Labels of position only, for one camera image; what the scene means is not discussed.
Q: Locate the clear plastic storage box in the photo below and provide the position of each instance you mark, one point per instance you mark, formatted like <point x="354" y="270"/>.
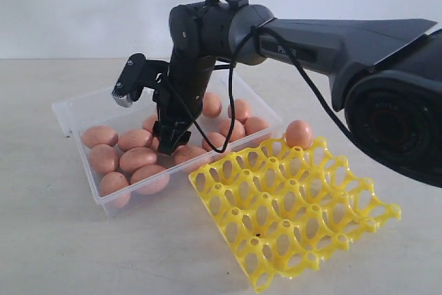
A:
<point x="119" y="153"/>

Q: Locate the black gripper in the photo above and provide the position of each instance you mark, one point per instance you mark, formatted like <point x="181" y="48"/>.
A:
<point x="187" y="81"/>

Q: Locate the yellow plastic egg tray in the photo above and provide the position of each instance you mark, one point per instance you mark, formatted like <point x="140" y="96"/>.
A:
<point x="283" y="210"/>

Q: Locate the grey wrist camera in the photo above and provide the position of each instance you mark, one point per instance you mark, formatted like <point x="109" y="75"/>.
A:
<point x="127" y="89"/>

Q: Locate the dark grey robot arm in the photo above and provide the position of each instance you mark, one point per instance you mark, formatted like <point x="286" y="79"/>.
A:
<point x="385" y="75"/>

